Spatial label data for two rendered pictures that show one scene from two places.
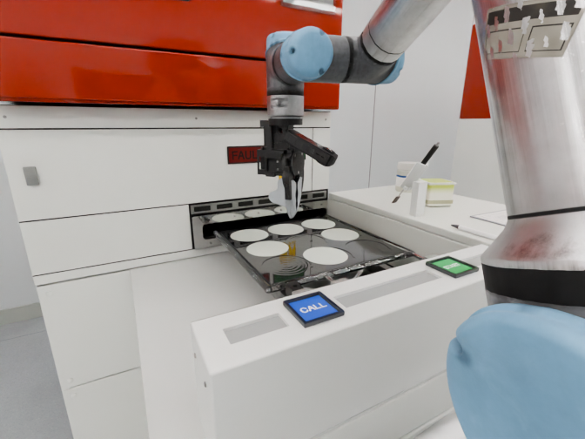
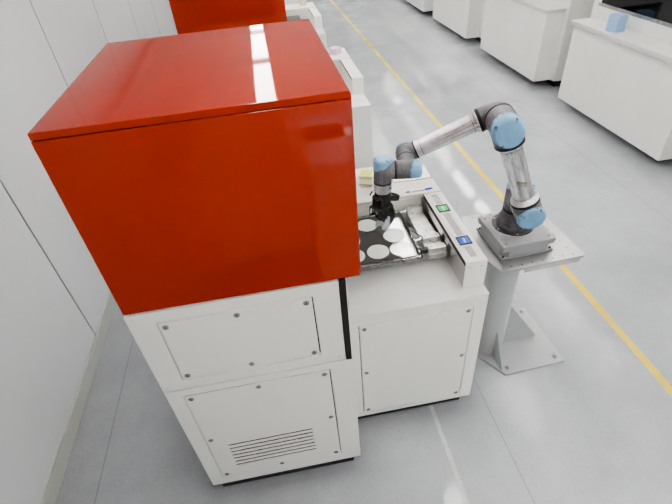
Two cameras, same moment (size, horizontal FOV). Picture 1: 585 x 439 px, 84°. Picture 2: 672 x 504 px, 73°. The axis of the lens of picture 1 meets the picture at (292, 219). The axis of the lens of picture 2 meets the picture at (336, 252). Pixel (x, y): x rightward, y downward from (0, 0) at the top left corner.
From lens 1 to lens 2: 1.92 m
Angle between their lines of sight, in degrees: 63
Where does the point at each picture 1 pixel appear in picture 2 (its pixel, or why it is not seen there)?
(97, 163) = not seen: hidden behind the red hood
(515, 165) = (521, 196)
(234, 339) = (473, 256)
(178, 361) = (436, 293)
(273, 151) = (388, 208)
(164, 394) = (452, 295)
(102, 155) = not seen: hidden behind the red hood
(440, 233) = (405, 198)
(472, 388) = (524, 220)
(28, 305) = not seen: outside the picture
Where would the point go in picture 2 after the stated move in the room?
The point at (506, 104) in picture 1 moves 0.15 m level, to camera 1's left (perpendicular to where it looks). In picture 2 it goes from (520, 191) to (519, 211)
